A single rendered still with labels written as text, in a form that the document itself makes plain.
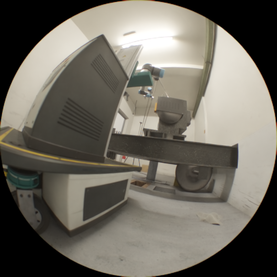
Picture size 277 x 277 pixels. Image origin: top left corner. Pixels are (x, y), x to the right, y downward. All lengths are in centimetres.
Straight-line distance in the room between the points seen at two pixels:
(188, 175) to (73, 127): 152
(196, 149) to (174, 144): 27
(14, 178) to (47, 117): 18
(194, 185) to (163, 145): 86
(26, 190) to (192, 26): 281
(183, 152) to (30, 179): 117
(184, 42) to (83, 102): 253
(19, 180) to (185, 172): 164
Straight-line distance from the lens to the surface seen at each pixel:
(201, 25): 263
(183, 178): 159
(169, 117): 157
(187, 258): 50
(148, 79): 101
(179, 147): 114
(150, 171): 211
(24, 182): 30
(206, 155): 119
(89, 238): 48
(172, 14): 252
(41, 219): 43
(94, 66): 43
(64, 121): 32
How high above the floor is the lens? 37
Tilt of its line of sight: 13 degrees up
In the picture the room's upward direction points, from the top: 12 degrees clockwise
